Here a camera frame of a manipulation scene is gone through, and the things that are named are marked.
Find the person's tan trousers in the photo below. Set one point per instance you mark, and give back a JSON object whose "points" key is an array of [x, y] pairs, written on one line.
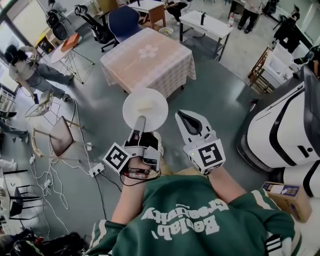
{"points": [[190, 172]]}

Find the black office chair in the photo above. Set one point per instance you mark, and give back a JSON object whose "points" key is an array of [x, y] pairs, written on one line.
{"points": [[100, 30]]}

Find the table with pink tablecloth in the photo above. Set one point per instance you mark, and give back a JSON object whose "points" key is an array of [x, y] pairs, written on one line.
{"points": [[140, 72]]}

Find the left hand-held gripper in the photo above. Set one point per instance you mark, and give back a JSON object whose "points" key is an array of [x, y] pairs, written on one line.
{"points": [[150, 156]]}

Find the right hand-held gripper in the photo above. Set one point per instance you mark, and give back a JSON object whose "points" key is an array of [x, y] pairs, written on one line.
{"points": [[210, 155]]}

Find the white cabinet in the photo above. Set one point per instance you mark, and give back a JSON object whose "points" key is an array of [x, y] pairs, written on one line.
{"points": [[277, 65]]}

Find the cardboard box with purple print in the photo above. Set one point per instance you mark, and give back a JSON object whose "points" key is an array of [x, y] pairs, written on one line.
{"points": [[292, 205]]}

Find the clear bottle with red cap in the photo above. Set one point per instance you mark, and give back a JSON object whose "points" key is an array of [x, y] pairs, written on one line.
{"points": [[231, 21]]}

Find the white long table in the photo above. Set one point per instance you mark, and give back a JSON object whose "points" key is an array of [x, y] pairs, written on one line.
{"points": [[212, 27]]}

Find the person's white shoe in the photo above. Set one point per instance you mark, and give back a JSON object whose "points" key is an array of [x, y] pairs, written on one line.
{"points": [[160, 147]]}

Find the white power strip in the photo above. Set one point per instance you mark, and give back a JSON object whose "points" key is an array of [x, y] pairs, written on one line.
{"points": [[97, 170]]}

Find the white bowl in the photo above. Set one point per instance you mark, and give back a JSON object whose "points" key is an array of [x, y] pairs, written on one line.
{"points": [[166, 31]]}

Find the blue chair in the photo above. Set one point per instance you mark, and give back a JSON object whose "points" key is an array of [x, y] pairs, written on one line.
{"points": [[123, 22]]}

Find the plain cardboard box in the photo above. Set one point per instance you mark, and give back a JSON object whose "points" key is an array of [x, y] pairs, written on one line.
{"points": [[45, 45]]}

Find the wooden slatted rack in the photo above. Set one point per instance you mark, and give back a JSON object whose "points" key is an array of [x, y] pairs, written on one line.
{"points": [[260, 75]]}

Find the black frame stool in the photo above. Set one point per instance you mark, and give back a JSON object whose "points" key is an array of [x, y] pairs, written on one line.
{"points": [[18, 200]]}

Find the wooden chair with brown seat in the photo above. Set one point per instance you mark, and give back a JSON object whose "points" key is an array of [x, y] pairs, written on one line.
{"points": [[61, 136]]}

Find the black bag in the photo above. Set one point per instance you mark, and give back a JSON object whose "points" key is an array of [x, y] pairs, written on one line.
{"points": [[62, 242]]}

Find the small wooden table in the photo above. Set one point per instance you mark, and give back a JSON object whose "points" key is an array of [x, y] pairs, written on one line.
{"points": [[156, 15]]}

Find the black bottle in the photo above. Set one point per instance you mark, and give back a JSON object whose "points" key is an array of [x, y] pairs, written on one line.
{"points": [[202, 18]]}

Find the orange box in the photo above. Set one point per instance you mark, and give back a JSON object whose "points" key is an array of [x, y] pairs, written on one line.
{"points": [[71, 41]]}

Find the person's right forearm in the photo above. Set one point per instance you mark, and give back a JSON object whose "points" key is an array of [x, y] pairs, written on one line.
{"points": [[222, 185]]}

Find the pale food piece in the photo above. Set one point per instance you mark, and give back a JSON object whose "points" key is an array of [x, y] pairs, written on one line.
{"points": [[145, 105]]}

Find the person's left forearm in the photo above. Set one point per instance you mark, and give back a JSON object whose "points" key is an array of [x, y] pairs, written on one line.
{"points": [[130, 197]]}

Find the white round plate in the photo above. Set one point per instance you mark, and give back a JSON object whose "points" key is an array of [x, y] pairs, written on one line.
{"points": [[130, 110]]}

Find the person's green sweatshirt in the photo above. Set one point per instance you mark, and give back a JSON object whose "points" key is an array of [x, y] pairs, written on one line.
{"points": [[187, 240]]}

